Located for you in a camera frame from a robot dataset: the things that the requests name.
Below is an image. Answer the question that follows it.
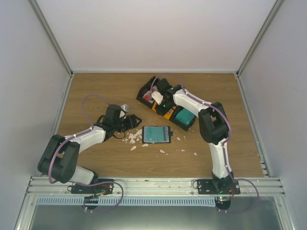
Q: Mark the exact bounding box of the red white card stack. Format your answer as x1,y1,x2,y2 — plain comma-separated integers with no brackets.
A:
142,89,155,104

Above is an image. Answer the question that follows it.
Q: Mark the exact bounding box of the black bin with teal cards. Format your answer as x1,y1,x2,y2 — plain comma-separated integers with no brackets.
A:
169,106,197,131

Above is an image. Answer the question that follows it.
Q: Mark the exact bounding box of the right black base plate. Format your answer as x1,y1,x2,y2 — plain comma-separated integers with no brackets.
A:
192,179,241,195

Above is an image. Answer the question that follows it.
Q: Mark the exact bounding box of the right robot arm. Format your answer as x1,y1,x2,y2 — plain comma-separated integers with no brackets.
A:
151,77,234,194

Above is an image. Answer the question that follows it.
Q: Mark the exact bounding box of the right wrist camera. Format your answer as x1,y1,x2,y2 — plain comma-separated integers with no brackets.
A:
152,91,164,105

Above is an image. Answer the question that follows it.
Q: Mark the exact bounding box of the black bin with red cards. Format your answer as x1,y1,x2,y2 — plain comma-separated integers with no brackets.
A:
136,76,159,111

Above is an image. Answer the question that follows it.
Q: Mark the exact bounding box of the purple cable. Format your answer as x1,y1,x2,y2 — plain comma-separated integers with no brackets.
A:
151,73,260,214
48,94,124,214

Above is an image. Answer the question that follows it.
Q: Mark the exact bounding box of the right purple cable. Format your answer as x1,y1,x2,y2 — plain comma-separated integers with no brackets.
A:
151,73,260,214

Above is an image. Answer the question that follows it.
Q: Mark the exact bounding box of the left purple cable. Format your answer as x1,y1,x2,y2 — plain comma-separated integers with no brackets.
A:
48,94,124,214

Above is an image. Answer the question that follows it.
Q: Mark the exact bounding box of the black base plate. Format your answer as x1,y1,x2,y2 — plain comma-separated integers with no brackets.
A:
192,179,241,195
67,178,114,195

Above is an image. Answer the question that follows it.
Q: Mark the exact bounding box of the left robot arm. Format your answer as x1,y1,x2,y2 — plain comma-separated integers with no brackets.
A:
37,104,142,194

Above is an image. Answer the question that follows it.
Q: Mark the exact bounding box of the black leather card holder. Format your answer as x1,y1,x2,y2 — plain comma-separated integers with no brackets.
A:
142,126,173,144

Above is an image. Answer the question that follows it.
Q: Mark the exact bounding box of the aluminium frame post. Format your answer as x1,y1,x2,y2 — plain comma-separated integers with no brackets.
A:
28,0,73,78
236,0,284,78

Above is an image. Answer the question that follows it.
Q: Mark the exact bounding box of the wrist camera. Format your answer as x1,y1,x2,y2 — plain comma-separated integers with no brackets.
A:
121,103,129,113
152,91,164,105

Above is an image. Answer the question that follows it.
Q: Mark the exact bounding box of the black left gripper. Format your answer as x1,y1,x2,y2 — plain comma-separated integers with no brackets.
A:
113,114,142,133

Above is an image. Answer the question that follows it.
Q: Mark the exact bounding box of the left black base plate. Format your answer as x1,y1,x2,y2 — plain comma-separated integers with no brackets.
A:
67,178,114,195

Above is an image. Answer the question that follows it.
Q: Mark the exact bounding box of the grey slotted cable duct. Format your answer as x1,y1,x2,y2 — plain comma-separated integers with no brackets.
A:
36,196,215,207

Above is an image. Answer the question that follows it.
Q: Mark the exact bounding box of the aluminium frame post left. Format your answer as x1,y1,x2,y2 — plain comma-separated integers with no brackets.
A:
28,0,73,78

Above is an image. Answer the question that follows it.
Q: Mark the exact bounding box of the aluminium frame post right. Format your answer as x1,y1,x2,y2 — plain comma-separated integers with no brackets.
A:
236,0,284,78

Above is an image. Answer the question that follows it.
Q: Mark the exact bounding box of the yellow plastic bin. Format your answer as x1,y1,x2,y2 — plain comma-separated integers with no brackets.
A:
152,102,178,120

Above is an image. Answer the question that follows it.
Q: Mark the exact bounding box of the aluminium front rail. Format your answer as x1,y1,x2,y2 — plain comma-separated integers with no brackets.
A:
26,176,285,196

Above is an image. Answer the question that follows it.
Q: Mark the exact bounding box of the teal card stack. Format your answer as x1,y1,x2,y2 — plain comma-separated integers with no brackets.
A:
175,108,195,126

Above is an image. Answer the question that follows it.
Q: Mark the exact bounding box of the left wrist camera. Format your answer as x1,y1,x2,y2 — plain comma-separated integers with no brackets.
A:
121,103,129,113

